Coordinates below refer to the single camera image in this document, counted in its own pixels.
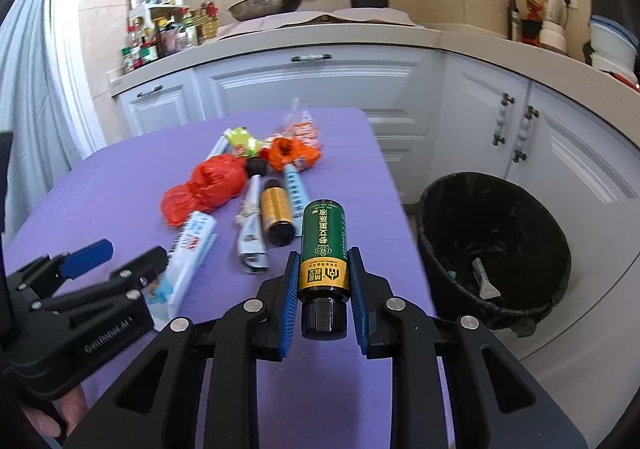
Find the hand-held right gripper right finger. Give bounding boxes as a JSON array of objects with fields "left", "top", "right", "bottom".
[{"left": 348, "top": 246, "right": 588, "bottom": 449}]

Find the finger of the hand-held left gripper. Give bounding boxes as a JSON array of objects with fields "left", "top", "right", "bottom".
[
  {"left": 6, "top": 238, "right": 115, "bottom": 300},
  {"left": 40, "top": 245, "right": 169, "bottom": 315}
]

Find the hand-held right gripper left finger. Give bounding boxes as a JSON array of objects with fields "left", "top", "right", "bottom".
[{"left": 62, "top": 251, "right": 301, "bottom": 449}]

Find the white toothpaste tube red print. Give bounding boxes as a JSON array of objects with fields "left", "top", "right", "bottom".
[{"left": 146, "top": 210, "right": 219, "bottom": 330}]

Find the green bottle with black cap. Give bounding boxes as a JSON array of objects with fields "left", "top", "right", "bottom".
[{"left": 298, "top": 199, "right": 349, "bottom": 341}]

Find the silver tube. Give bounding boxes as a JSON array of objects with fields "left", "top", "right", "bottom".
[{"left": 234, "top": 175, "right": 271, "bottom": 276}]

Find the gold bottle with black cap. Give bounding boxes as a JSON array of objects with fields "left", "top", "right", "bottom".
[{"left": 260, "top": 179, "right": 294, "bottom": 247}]

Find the red plastic bag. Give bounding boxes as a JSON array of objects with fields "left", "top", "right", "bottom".
[{"left": 161, "top": 155, "right": 248, "bottom": 228}]

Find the blue white tube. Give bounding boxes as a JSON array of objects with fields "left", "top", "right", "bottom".
[{"left": 282, "top": 164, "right": 308, "bottom": 237}]

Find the black waste bin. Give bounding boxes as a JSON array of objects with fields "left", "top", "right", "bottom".
[{"left": 417, "top": 172, "right": 572, "bottom": 332}]

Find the orange plastic bag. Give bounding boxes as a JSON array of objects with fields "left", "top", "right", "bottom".
[{"left": 267, "top": 136, "right": 321, "bottom": 170}]

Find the person's left hand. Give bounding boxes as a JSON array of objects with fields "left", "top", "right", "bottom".
[{"left": 17, "top": 384, "right": 90, "bottom": 442}]

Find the purple tablecloth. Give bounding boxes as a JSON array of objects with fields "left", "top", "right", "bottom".
[{"left": 2, "top": 108, "right": 453, "bottom": 449}]

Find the white plastic wrapper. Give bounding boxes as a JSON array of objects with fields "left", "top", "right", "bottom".
[{"left": 470, "top": 256, "right": 501, "bottom": 300}]

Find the white plastic strip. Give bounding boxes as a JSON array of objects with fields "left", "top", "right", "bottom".
[{"left": 207, "top": 136, "right": 232, "bottom": 161}]

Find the green yellow snack wrapper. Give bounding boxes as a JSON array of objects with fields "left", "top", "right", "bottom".
[{"left": 223, "top": 128, "right": 264, "bottom": 157}]

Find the clear bag with orange print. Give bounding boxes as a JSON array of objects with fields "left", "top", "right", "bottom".
[{"left": 280, "top": 98, "right": 321, "bottom": 150}]

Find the light grey curtain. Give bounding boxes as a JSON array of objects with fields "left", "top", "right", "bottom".
[{"left": 0, "top": 0, "right": 108, "bottom": 240}]

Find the white kitchen cabinet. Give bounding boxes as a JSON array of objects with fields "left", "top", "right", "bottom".
[{"left": 105, "top": 24, "right": 640, "bottom": 365}]

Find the group of condiment bottles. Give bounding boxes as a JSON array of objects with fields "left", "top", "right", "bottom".
[{"left": 121, "top": 0, "right": 222, "bottom": 75}]

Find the white spice rack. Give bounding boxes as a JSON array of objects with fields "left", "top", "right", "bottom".
[{"left": 129, "top": 4, "right": 191, "bottom": 60}]

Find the pink stove cover cloth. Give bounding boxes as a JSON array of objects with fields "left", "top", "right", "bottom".
[{"left": 216, "top": 9, "right": 417, "bottom": 40}]

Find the metal wok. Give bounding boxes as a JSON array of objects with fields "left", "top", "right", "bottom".
[{"left": 228, "top": 0, "right": 306, "bottom": 22}]

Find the black holder with red tool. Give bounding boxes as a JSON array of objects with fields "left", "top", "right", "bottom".
[{"left": 521, "top": 0, "right": 545, "bottom": 44}]

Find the white bowl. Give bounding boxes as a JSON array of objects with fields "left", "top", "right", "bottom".
[{"left": 591, "top": 52, "right": 636, "bottom": 75}]

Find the white container with blue lid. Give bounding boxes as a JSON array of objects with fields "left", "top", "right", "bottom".
[{"left": 589, "top": 15, "right": 638, "bottom": 57}]

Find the white ceramic door handle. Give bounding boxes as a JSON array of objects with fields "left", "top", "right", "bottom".
[
  {"left": 512, "top": 105, "right": 538, "bottom": 164},
  {"left": 492, "top": 94, "right": 515, "bottom": 147}
]

